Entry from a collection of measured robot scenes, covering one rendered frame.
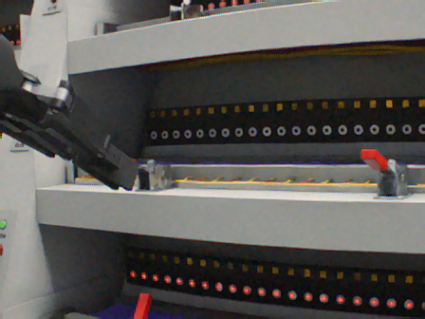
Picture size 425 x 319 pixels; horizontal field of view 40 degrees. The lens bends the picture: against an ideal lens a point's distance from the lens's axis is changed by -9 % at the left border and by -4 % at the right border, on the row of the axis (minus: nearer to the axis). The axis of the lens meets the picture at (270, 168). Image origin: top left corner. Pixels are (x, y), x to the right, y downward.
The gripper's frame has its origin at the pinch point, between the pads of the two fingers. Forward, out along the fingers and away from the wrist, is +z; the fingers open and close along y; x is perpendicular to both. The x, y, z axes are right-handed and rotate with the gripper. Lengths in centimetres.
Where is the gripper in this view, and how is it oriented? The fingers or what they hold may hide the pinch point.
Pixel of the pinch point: (106, 163)
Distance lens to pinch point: 60.9
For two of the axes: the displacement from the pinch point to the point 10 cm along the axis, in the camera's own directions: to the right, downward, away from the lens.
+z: 4.2, 4.1, 8.1
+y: 8.9, 0.1, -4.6
